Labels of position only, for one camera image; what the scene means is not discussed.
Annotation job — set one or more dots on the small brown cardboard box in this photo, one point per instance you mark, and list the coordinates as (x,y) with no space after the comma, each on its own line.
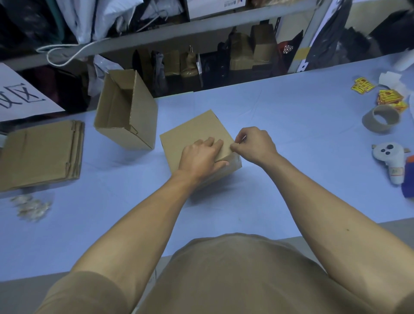
(263,43)
(241,51)

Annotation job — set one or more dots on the blue table cover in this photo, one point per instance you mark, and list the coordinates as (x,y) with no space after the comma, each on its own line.
(291,129)

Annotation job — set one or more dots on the person's right fingers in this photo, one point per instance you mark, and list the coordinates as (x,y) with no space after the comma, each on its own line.
(241,142)

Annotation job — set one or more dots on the white paper roll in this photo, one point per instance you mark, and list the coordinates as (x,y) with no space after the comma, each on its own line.
(404,61)

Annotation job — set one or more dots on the white box with label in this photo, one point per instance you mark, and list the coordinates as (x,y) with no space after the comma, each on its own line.
(215,7)

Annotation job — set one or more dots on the white crumpled paper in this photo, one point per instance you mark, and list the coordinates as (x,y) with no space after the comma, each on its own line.
(393,82)

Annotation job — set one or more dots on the stack of flat cardboard boxes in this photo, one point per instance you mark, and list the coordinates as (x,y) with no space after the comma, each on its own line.
(38,155)

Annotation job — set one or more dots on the white paper sign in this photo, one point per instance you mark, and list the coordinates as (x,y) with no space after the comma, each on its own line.
(16,93)

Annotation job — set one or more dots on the person's tan shirt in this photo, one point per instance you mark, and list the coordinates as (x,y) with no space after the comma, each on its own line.
(226,278)

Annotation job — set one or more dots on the grey metal shelf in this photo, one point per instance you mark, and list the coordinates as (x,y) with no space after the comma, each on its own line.
(181,32)

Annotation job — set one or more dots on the white plastic bags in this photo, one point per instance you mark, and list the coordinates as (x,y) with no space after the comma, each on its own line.
(97,16)

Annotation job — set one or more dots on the blue orange object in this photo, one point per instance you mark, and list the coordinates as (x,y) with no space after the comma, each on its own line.
(408,176)

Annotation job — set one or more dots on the person's right forearm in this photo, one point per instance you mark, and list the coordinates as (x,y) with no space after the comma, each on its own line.
(339,233)

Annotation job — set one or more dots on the person's left thumb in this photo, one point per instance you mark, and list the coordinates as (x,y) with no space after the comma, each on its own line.
(218,165)

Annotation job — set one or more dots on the person's right hand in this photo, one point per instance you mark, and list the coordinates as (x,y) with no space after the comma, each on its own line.
(255,145)

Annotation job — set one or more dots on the person's left forearm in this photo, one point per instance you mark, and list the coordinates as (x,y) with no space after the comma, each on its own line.
(135,239)

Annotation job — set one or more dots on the open brown cardboard box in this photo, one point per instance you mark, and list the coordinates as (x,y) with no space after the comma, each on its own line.
(129,110)

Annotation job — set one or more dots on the empty cardboard tape roll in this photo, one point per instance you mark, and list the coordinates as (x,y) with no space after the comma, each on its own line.
(381,118)

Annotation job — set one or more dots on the yellow red sticker stack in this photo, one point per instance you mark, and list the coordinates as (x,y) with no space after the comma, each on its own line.
(363,85)
(391,98)

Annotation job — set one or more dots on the person's left hand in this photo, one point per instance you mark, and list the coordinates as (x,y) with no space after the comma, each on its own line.
(197,158)

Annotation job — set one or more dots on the clear plastic bag of pieces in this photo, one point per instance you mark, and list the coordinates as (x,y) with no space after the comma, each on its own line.
(30,207)

